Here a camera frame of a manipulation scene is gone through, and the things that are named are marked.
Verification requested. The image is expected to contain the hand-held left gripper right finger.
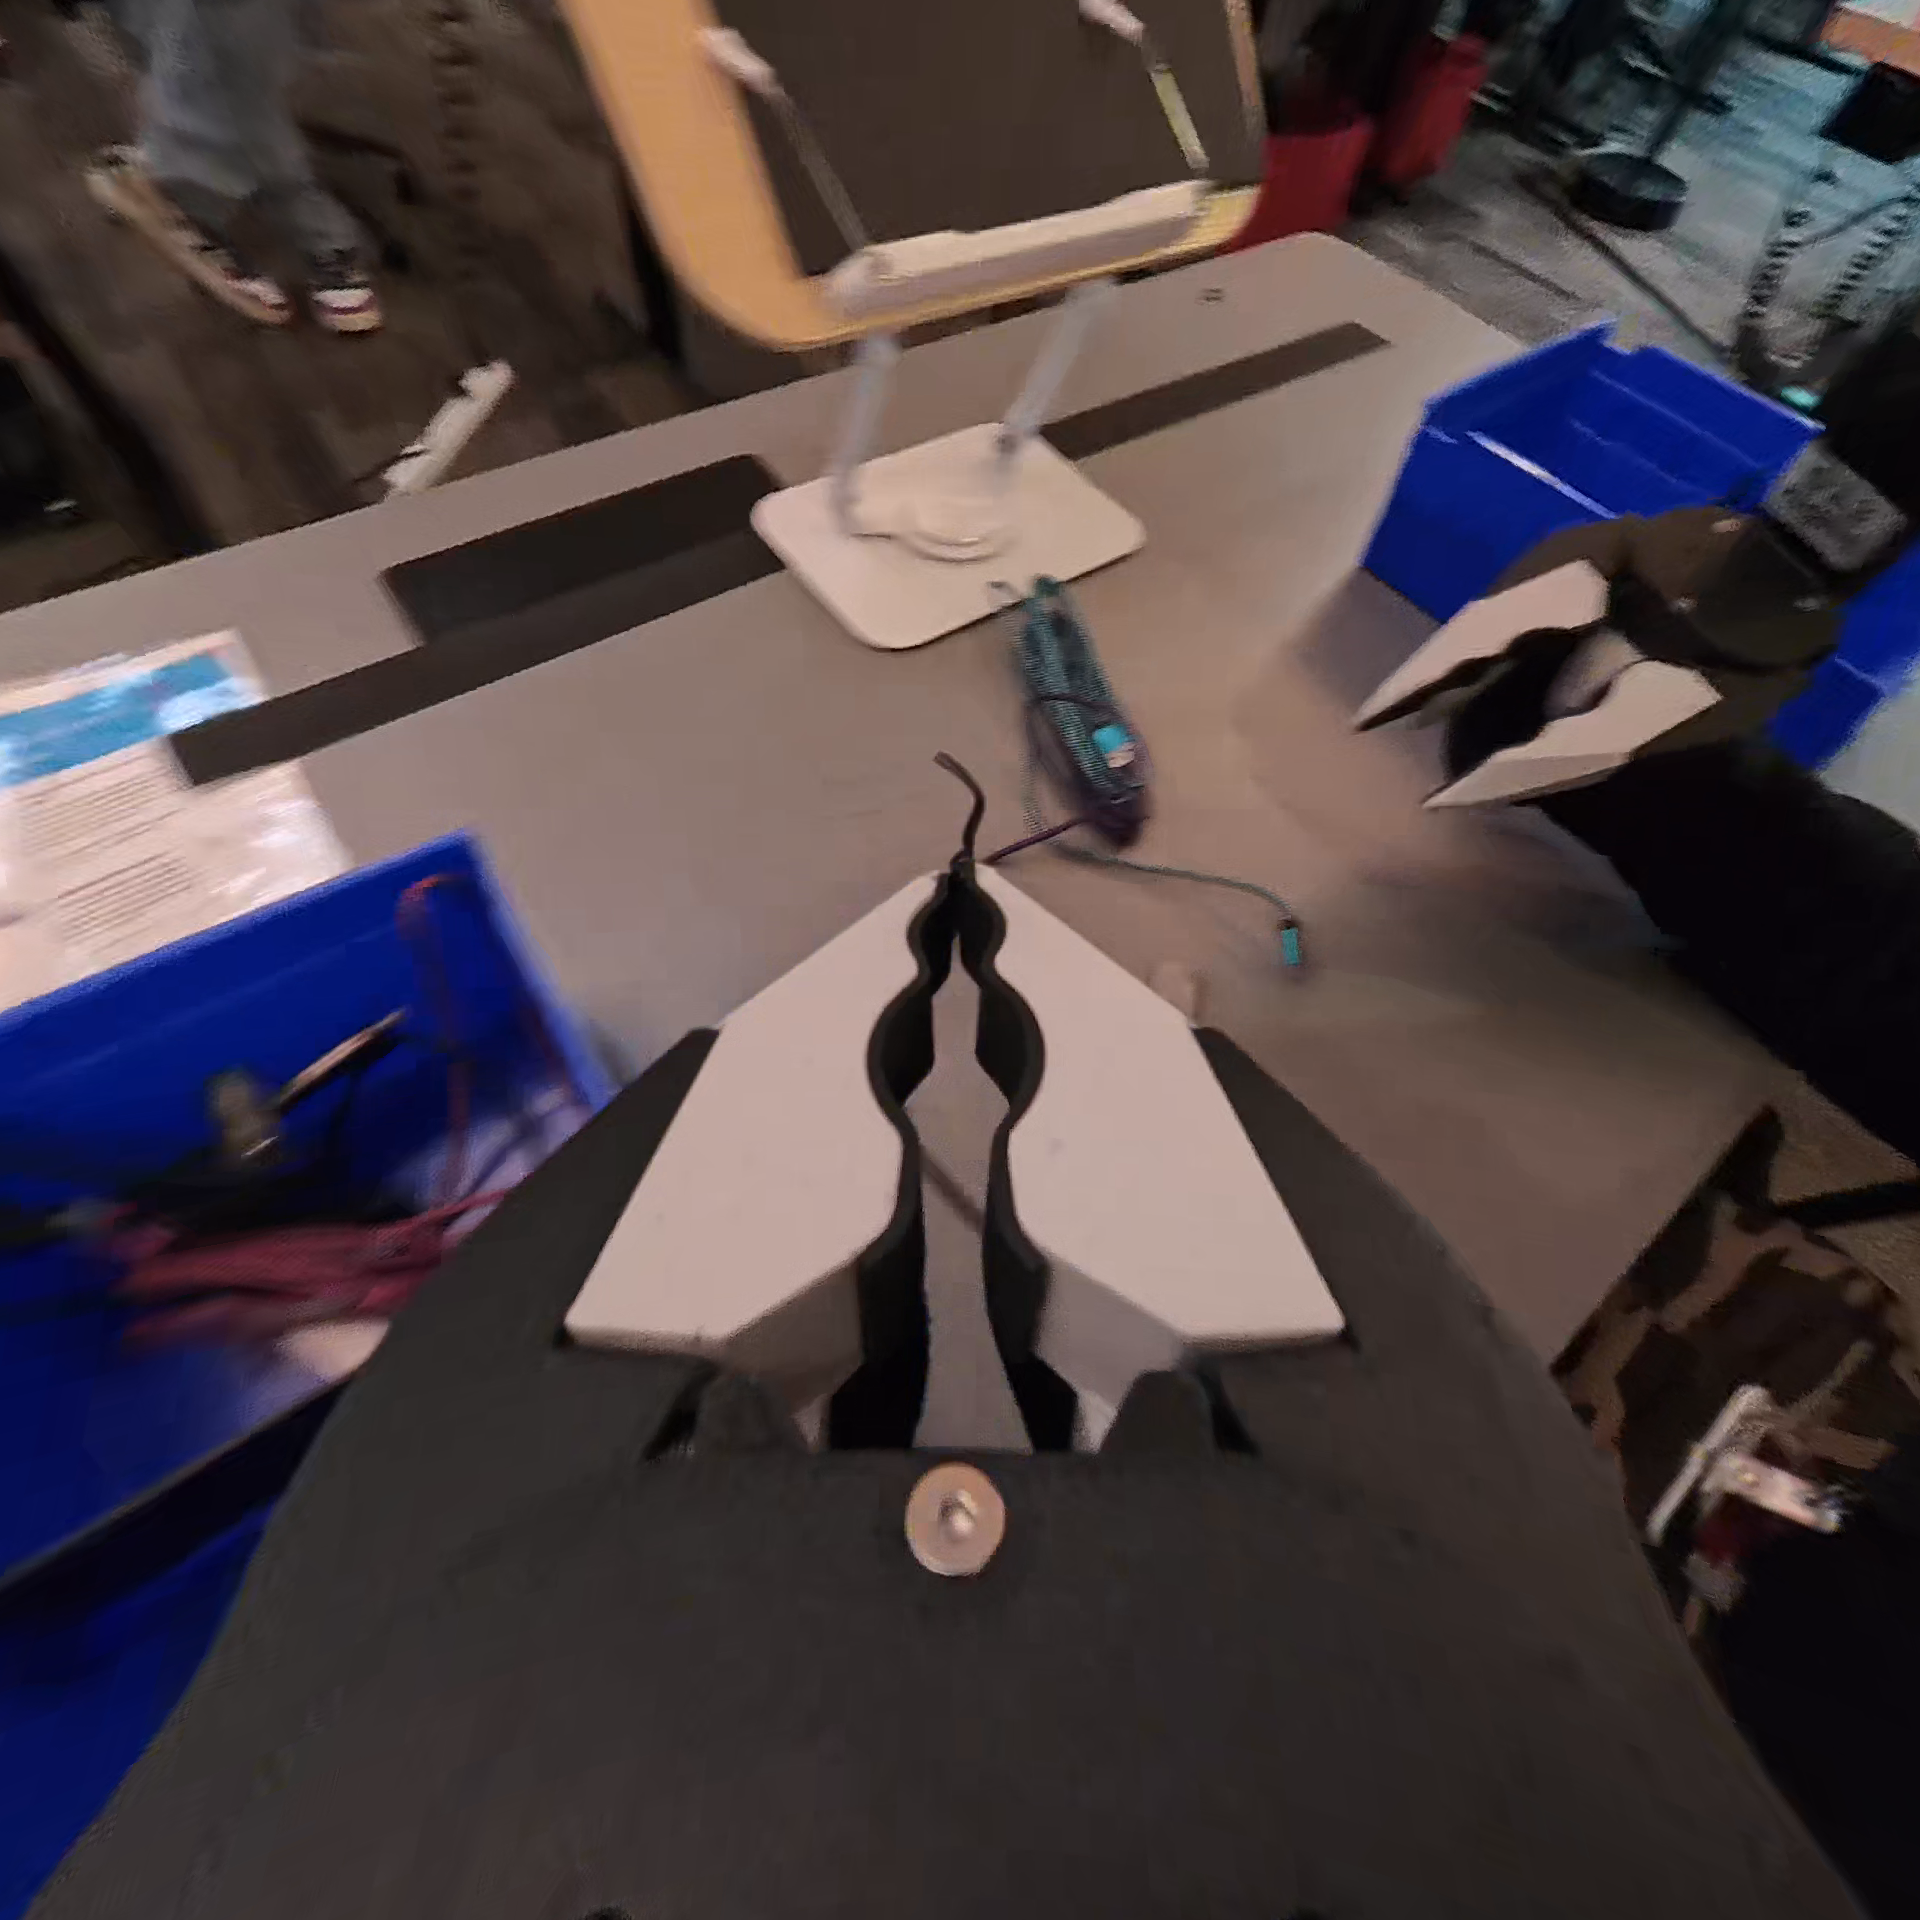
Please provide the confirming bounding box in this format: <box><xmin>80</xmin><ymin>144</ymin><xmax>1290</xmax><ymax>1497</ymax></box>
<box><xmin>958</xmin><ymin>865</ymin><xmax>1345</xmax><ymax>1449</ymax></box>

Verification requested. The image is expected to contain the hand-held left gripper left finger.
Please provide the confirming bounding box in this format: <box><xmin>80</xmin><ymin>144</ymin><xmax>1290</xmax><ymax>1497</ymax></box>
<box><xmin>564</xmin><ymin>870</ymin><xmax>962</xmax><ymax>1449</ymax></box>

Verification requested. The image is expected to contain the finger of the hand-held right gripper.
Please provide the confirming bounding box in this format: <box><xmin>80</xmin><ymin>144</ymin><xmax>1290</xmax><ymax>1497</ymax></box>
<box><xmin>1422</xmin><ymin>662</ymin><xmax>1727</xmax><ymax>806</ymax></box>
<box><xmin>1351</xmin><ymin>563</ymin><xmax>1616</xmax><ymax>724</ymax></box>

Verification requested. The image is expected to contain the purple braided usb cable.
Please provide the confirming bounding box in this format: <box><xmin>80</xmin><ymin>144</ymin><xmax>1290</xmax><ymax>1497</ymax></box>
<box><xmin>983</xmin><ymin>750</ymin><xmax>1156</xmax><ymax>873</ymax></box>

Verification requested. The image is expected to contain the black twist tie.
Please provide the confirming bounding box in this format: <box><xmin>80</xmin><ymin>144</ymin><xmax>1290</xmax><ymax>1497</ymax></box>
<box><xmin>930</xmin><ymin>750</ymin><xmax>994</xmax><ymax>902</ymax></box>

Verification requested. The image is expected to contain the teal braided usb cable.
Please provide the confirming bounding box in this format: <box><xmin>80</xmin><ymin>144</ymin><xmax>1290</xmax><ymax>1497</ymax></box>
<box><xmin>990</xmin><ymin>576</ymin><xmax>1308</xmax><ymax>976</ymax></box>

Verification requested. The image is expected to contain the blue plastic bin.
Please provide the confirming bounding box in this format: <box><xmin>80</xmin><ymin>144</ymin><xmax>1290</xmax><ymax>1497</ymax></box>
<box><xmin>1361</xmin><ymin>321</ymin><xmax>1920</xmax><ymax>768</ymax></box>
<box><xmin>0</xmin><ymin>832</ymin><xmax>620</xmax><ymax>1920</ymax></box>

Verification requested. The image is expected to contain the person's right forearm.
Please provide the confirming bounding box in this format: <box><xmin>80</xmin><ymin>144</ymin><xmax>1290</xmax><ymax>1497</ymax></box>
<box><xmin>1521</xmin><ymin>735</ymin><xmax>1920</xmax><ymax>1163</ymax></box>

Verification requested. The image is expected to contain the black floor lamp stand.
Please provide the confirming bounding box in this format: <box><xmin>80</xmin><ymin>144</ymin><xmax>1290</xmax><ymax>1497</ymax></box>
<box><xmin>1572</xmin><ymin>142</ymin><xmax>1700</xmax><ymax>233</ymax></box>

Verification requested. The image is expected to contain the white folding stand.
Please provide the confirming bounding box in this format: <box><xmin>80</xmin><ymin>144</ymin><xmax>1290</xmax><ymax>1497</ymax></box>
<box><xmin>696</xmin><ymin>0</ymin><xmax>1220</xmax><ymax>653</ymax></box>

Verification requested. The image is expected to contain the printed paper sheet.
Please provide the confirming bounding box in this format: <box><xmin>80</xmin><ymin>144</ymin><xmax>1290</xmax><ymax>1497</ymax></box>
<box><xmin>0</xmin><ymin>631</ymin><xmax>356</xmax><ymax>1011</ymax></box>

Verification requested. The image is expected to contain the wooden edged display board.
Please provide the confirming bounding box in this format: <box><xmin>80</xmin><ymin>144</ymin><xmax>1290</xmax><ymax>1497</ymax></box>
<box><xmin>562</xmin><ymin>0</ymin><xmax>1268</xmax><ymax>353</ymax></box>

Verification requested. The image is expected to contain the white power strip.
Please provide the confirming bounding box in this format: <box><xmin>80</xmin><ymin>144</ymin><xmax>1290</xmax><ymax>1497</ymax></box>
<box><xmin>380</xmin><ymin>358</ymin><xmax>519</xmax><ymax>496</ymax></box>

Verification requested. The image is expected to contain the red braided cable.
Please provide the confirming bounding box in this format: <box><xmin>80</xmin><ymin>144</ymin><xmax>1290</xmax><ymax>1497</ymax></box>
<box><xmin>89</xmin><ymin>873</ymin><xmax>593</xmax><ymax>1343</ymax></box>

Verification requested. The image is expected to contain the black charging cable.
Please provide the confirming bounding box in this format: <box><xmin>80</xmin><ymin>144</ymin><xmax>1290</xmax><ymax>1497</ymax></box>
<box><xmin>0</xmin><ymin>1007</ymin><xmax>413</xmax><ymax>1248</ymax></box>

